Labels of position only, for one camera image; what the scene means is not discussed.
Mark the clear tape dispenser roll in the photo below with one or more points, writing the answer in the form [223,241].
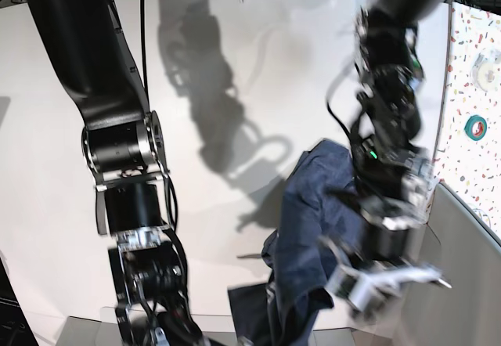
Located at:
[485,71]

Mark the terrazzo patterned table cover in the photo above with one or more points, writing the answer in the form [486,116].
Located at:
[471,169]

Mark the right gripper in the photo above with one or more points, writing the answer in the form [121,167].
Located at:
[150,275]

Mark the dark blue t-shirt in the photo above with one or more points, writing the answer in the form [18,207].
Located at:
[283,310]

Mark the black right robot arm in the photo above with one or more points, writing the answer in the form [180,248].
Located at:
[123,146]

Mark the grey chair bottom edge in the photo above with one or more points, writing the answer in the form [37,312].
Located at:
[79,331]

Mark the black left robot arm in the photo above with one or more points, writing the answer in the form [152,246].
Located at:
[392,174]

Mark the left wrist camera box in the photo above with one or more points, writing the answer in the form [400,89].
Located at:
[365,291]

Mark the green tape roll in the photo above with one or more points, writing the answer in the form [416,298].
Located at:
[476,128]

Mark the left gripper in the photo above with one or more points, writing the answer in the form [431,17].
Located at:
[383,238]

